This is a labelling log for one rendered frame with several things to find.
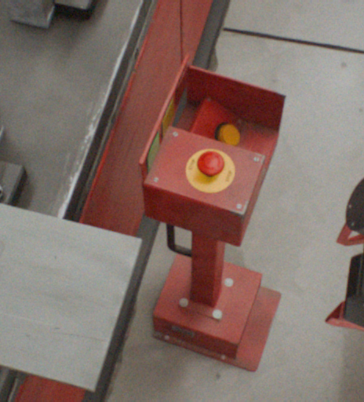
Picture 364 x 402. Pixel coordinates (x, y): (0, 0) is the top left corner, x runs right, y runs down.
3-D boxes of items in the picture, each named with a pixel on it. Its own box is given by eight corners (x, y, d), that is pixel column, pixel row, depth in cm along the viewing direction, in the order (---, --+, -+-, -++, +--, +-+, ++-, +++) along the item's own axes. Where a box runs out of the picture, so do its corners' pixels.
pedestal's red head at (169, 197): (239, 248, 135) (246, 197, 119) (143, 217, 137) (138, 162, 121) (278, 143, 143) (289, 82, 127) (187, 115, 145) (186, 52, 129)
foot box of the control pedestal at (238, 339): (256, 374, 193) (260, 359, 182) (151, 337, 197) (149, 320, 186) (282, 294, 201) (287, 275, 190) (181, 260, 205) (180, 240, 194)
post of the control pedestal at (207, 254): (213, 308, 187) (222, 199, 139) (190, 300, 188) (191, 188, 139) (221, 286, 189) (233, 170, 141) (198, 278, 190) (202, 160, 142)
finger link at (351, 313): (301, 332, 93) (354, 315, 85) (311, 271, 96) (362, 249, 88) (352, 351, 95) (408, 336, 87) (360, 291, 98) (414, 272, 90)
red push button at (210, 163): (218, 188, 127) (219, 177, 123) (193, 180, 127) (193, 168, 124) (227, 165, 128) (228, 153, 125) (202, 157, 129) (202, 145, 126)
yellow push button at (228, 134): (228, 155, 138) (236, 151, 136) (209, 142, 136) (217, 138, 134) (235, 135, 139) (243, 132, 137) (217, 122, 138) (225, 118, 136)
